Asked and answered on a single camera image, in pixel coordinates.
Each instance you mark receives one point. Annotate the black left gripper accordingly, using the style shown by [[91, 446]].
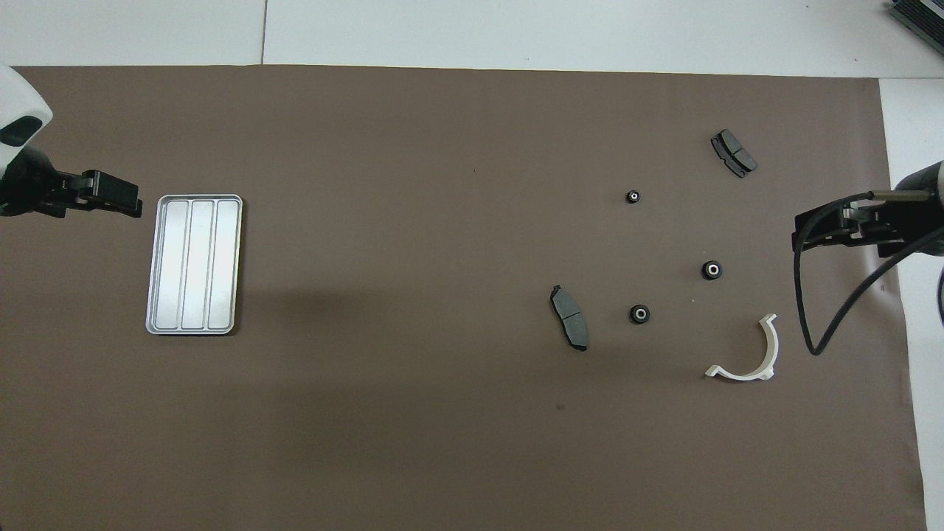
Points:
[[29, 188]]

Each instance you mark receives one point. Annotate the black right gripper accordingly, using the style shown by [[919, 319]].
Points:
[[903, 225]]

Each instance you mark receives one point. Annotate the silver metal tray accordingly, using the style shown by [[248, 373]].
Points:
[[194, 265]]

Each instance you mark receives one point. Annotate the dark grey brake pad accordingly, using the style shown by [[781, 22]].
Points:
[[734, 153], [569, 317]]

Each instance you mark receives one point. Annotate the grey ribbed device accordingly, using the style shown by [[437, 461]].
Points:
[[918, 18]]

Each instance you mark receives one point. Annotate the brown table mat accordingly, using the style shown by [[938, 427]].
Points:
[[442, 405]]

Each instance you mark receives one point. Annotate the white curved plastic bracket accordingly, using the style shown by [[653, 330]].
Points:
[[767, 358]]

